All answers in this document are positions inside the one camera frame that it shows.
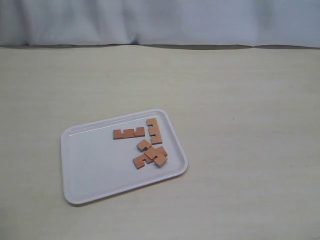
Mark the wooden notched bar front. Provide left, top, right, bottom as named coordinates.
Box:
left=146, top=118, right=163, bottom=145

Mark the white plastic tray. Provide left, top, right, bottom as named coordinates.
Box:
left=60, top=108, right=188, bottom=205

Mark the white backdrop cloth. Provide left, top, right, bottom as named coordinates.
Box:
left=0, top=0, right=320, bottom=48

